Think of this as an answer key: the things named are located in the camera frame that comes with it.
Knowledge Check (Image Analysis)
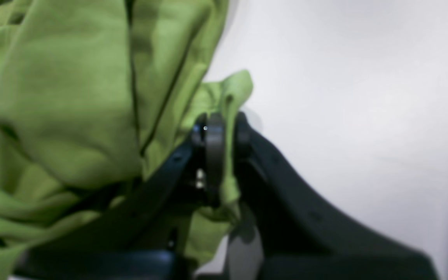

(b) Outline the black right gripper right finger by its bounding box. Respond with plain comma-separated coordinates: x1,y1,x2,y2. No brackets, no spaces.
234,113,439,280

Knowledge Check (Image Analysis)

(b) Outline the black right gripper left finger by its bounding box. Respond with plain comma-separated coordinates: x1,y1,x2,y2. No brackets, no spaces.
14,113,226,280

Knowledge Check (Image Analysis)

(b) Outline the green t-shirt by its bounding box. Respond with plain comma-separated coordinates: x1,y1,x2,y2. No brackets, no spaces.
0,0,253,280

